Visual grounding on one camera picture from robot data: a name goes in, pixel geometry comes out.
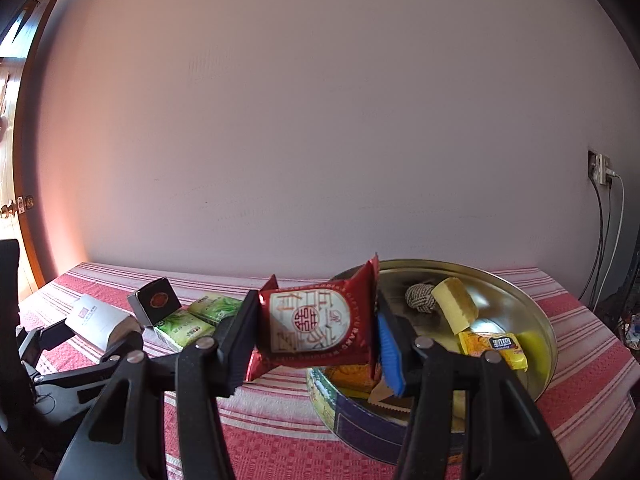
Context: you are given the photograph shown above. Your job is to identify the tan wrapper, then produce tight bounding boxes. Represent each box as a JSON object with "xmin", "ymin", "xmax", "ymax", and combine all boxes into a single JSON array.
[{"xmin": 367, "ymin": 380, "xmax": 416, "ymax": 407}]

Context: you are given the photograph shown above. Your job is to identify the black power cable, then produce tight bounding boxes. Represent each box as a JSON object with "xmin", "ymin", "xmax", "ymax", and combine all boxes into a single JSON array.
[{"xmin": 580, "ymin": 180, "xmax": 615, "ymax": 311}]

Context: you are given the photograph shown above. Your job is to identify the white box brown patterned side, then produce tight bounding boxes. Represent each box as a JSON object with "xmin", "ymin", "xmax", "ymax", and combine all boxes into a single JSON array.
[{"xmin": 65, "ymin": 294, "xmax": 138, "ymax": 353}]

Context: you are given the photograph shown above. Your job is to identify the round blue cookie tin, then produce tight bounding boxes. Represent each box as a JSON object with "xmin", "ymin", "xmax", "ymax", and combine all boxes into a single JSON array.
[{"xmin": 306, "ymin": 259, "xmax": 558, "ymax": 465}]

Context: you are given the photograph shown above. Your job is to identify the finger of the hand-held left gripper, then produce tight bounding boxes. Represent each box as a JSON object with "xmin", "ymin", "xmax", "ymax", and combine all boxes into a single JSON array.
[
  {"xmin": 35, "ymin": 327, "xmax": 146, "ymax": 396},
  {"xmin": 17, "ymin": 321, "xmax": 75, "ymax": 367}
]

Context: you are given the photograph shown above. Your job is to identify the metal window latch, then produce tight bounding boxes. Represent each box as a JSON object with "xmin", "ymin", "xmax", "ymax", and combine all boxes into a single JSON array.
[{"xmin": 0, "ymin": 195, "xmax": 38, "ymax": 218}]

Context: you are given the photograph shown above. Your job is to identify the wooden window frame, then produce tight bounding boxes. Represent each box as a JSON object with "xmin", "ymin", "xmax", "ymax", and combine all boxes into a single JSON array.
[{"xmin": 0, "ymin": 0, "xmax": 68, "ymax": 291}]

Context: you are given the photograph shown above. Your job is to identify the white power cable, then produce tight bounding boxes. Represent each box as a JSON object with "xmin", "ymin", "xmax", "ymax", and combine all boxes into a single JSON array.
[{"xmin": 602, "ymin": 174, "xmax": 627, "ymax": 288}]

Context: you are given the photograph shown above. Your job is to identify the red striped tablecloth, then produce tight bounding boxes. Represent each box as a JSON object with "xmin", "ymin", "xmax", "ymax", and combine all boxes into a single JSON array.
[{"xmin": 17, "ymin": 261, "xmax": 640, "ymax": 480}]

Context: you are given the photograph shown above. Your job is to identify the green tea packet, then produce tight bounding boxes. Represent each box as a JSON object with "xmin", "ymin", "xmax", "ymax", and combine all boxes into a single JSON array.
[
  {"xmin": 187, "ymin": 295, "xmax": 246, "ymax": 326},
  {"xmin": 154, "ymin": 310, "xmax": 217, "ymax": 353}
]

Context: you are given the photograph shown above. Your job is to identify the yellow sponge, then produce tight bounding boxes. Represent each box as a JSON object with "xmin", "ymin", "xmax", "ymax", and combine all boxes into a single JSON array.
[{"xmin": 432, "ymin": 277, "xmax": 481, "ymax": 336}]

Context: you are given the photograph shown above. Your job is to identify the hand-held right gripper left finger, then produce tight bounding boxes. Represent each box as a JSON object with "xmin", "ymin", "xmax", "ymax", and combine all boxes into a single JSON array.
[{"xmin": 52, "ymin": 290, "xmax": 261, "ymax": 480}]

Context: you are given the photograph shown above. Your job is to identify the red packet white oval label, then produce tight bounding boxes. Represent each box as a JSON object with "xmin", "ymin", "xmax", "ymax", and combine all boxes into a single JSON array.
[{"xmin": 244, "ymin": 254, "xmax": 382, "ymax": 383}]

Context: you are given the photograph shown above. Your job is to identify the orange cracker packet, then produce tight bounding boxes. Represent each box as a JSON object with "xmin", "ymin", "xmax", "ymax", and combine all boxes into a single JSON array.
[{"xmin": 327, "ymin": 365, "xmax": 381, "ymax": 396}]

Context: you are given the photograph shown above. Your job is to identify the woven rope ball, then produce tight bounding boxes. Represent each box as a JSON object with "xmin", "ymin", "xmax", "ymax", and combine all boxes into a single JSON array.
[{"xmin": 404, "ymin": 282, "xmax": 437, "ymax": 313}]

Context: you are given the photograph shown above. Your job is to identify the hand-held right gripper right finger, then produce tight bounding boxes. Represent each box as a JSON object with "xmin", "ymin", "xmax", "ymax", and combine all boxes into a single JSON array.
[{"xmin": 375, "ymin": 287, "xmax": 573, "ymax": 480}]

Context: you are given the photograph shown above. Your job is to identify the small black box red seal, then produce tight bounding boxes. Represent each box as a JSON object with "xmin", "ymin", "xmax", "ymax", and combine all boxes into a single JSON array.
[{"xmin": 126, "ymin": 277, "xmax": 182, "ymax": 328}]

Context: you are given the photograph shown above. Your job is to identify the yellow snack packet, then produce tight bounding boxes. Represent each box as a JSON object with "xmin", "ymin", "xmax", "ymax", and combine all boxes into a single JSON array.
[{"xmin": 459, "ymin": 331, "xmax": 529, "ymax": 372}]

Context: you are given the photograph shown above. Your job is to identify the wall socket with adapter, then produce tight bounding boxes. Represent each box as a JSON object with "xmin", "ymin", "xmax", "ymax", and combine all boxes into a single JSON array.
[{"xmin": 587, "ymin": 149, "xmax": 621, "ymax": 187}]

